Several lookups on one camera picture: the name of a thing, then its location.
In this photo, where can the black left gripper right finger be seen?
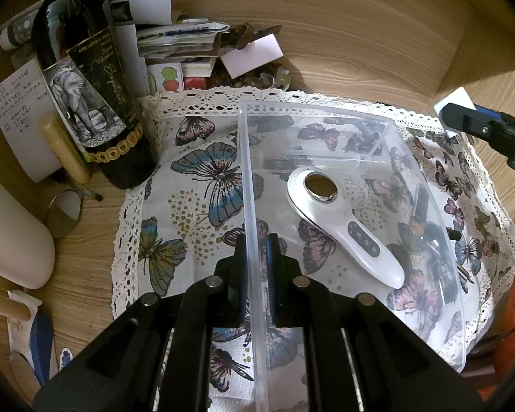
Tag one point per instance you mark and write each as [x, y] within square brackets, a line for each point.
[358, 354]

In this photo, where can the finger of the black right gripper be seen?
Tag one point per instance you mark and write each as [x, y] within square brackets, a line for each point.
[495, 128]

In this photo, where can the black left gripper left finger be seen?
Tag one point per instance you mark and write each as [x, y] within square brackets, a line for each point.
[157, 354]

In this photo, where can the clear plastic storage box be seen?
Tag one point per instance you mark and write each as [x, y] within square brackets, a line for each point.
[354, 295]

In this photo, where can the white handheld massager device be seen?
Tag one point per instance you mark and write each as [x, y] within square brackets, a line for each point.
[318, 198]

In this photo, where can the blue cartoon sticker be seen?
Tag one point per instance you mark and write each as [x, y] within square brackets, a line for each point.
[65, 357]

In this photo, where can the butterfly print lace cloth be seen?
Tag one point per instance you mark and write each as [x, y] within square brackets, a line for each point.
[225, 156]

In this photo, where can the orange fabric item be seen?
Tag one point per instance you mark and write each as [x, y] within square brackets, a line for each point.
[502, 360]

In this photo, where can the cream cylindrical container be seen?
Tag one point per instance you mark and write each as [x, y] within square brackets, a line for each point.
[27, 249]

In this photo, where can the gold lip balm tube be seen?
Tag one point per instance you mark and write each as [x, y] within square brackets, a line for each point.
[59, 141]

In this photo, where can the pink white card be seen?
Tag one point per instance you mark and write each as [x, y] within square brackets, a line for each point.
[257, 53]

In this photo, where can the white handwritten note paper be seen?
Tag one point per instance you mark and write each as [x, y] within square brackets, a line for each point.
[24, 99]

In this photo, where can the stack of papers and cards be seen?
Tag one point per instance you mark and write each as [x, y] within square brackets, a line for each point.
[164, 51]

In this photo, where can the dark wine bottle elephant label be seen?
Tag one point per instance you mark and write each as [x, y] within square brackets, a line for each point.
[81, 65]

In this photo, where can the metal ring tape roll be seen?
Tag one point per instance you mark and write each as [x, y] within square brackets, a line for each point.
[64, 213]

